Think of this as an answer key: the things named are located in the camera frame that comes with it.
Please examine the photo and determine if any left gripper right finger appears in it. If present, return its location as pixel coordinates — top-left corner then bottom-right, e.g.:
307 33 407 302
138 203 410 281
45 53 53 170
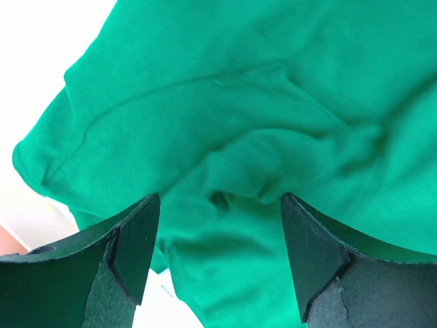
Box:
281 193 436 327

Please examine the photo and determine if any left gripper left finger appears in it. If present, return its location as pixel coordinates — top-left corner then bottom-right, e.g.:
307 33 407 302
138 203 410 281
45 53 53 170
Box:
1 193 160 328

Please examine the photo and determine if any green t shirt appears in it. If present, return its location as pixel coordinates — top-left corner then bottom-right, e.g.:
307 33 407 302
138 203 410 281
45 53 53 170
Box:
12 1 436 327

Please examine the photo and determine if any peach file organizer basket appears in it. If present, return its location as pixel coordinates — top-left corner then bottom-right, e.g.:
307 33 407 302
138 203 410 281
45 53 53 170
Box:
0 224 29 256

